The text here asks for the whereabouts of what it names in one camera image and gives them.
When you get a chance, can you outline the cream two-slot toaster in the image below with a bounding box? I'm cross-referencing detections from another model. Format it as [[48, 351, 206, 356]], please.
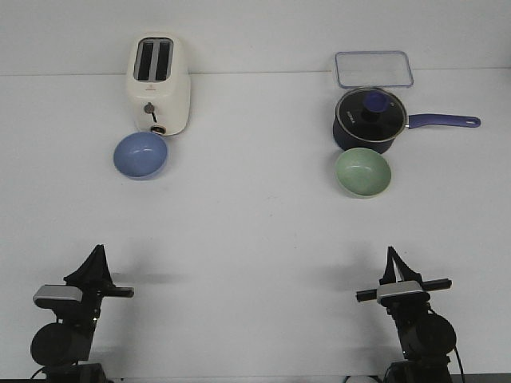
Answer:
[[125, 32, 191, 136]]

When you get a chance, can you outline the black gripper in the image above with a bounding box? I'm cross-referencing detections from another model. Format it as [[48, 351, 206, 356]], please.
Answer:
[[57, 244, 134, 324], [355, 246, 452, 315]]

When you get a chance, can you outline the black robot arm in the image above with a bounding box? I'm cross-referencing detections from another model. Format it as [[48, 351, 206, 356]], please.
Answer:
[[30, 244, 134, 382], [355, 247, 457, 382]]

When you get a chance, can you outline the green bowl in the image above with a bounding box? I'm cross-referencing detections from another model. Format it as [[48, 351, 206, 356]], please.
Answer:
[[335, 148, 392, 199]]

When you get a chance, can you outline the dark blue saucepan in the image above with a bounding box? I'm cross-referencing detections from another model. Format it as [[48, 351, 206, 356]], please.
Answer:
[[333, 105, 481, 154]]

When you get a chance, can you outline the glass pot lid blue knob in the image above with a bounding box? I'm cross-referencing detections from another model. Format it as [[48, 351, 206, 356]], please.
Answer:
[[335, 87, 409, 143]]

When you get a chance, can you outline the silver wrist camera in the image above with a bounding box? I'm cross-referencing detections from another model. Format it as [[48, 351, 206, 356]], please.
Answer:
[[376, 281, 430, 306], [33, 284, 83, 309]]

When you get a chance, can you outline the blue bowl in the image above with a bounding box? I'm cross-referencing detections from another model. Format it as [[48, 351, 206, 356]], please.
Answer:
[[113, 132, 169, 180]]

